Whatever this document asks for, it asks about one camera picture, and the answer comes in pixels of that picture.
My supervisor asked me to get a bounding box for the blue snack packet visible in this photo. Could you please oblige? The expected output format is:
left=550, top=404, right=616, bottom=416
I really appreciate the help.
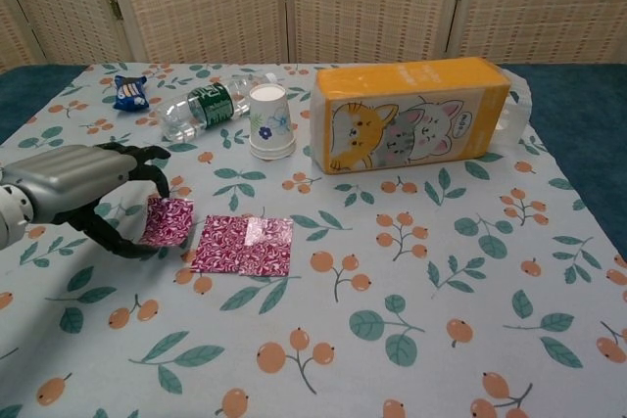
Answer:
left=112, top=73, right=150, bottom=113

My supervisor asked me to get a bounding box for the clear plastic water bottle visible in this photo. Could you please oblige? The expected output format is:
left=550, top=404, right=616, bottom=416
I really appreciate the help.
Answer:
left=157, top=72, right=278, bottom=143

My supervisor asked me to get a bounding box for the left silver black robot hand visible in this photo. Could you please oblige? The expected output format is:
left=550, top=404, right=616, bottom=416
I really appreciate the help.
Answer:
left=2, top=141, right=172, bottom=261

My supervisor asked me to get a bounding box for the white floral paper cup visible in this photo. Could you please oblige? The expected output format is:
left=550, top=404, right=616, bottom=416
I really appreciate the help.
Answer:
left=248, top=83, right=297, bottom=161

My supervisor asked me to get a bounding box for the floral print tablecloth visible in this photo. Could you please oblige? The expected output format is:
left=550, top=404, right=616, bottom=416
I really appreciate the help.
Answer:
left=0, top=61, right=627, bottom=418

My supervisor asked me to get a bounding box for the orange cat tissue pack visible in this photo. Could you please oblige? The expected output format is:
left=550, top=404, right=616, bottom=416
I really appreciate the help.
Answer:
left=309, top=56, right=533, bottom=176

